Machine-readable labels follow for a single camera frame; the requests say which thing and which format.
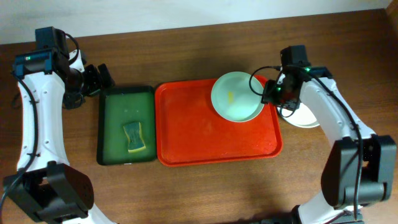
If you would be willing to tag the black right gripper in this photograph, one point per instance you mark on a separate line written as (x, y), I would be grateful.
(270, 94)

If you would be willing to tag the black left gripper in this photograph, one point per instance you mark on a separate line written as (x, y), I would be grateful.
(92, 80)

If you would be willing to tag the light green plate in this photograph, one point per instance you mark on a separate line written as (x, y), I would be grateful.
(233, 97)

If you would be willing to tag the yellow green sponge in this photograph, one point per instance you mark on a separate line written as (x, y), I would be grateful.
(135, 140)

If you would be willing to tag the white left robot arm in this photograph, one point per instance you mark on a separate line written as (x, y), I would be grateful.
(45, 187)

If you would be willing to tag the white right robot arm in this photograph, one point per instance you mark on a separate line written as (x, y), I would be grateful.
(360, 168)

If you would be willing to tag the dark green tray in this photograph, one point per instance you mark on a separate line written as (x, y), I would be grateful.
(119, 107)

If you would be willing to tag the red plastic tray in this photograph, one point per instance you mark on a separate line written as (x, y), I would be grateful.
(190, 132)

